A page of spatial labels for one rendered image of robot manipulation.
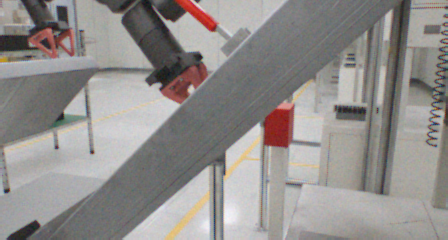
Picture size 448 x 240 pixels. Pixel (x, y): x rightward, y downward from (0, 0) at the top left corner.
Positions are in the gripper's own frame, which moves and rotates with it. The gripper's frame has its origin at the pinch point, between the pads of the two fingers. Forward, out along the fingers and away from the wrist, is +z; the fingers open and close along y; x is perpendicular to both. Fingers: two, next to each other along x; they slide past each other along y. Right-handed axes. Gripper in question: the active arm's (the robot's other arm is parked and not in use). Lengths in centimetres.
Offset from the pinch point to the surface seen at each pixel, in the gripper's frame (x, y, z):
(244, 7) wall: 132, 861, -219
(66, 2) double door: 460, 700, -500
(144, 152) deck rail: -1.0, -21.0, 1.1
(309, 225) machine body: 7.7, 25.2, 33.8
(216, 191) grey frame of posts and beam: 37, 49, 19
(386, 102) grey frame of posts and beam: -21, 49, 24
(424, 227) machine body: -12, 33, 50
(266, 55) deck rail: -17.1, -21.1, 1.1
